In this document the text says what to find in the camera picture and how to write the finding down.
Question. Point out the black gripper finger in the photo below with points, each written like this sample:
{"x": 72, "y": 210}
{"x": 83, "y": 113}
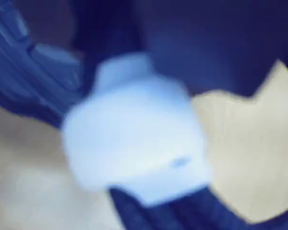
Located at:
{"x": 110, "y": 28}
{"x": 218, "y": 43}

